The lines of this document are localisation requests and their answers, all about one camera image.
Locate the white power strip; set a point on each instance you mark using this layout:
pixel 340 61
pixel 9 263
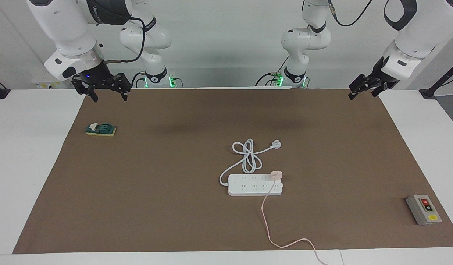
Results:
pixel 248 187

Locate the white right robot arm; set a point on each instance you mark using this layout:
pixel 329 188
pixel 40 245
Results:
pixel 64 29

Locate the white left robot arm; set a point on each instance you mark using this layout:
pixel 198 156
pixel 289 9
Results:
pixel 414 33

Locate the grey push-button switch box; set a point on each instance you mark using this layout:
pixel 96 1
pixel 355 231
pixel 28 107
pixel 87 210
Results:
pixel 425 209

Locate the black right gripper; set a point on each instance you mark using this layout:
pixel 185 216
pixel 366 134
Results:
pixel 96 77

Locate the white wall socket box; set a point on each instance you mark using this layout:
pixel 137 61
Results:
pixel 39 84

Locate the pink charger adapter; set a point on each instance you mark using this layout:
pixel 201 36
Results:
pixel 276 174

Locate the brown table mat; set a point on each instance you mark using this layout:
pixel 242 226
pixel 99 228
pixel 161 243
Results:
pixel 138 221

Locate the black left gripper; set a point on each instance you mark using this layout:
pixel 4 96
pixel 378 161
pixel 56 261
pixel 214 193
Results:
pixel 381 79

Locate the green knife switch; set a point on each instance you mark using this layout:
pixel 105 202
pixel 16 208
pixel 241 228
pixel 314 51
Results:
pixel 101 129

